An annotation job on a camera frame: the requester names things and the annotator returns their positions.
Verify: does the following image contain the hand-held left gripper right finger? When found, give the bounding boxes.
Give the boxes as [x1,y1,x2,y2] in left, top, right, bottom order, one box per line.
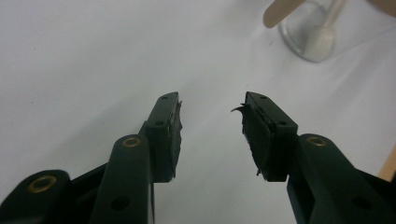
[231,91,396,224]

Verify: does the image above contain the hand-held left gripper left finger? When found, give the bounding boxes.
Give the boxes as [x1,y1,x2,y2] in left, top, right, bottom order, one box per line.
[88,91,183,224]

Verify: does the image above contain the clear glass cup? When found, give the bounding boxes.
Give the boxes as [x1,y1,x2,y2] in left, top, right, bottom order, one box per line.
[277,0,349,63]

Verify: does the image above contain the white plastic spoon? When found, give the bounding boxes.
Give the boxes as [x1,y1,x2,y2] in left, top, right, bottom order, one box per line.
[303,0,347,62]

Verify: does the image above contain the wooden spatula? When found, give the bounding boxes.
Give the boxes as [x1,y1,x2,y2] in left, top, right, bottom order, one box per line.
[262,0,306,29]

